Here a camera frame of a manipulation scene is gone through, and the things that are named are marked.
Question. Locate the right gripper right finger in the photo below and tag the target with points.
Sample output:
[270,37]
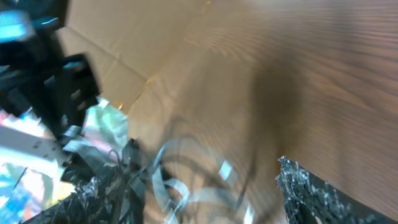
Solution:
[309,199]

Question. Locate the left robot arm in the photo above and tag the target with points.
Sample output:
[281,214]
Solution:
[38,78]

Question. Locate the cardboard panel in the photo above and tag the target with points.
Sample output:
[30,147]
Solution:
[128,41]

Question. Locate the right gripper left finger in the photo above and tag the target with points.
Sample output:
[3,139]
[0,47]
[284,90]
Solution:
[103,199]

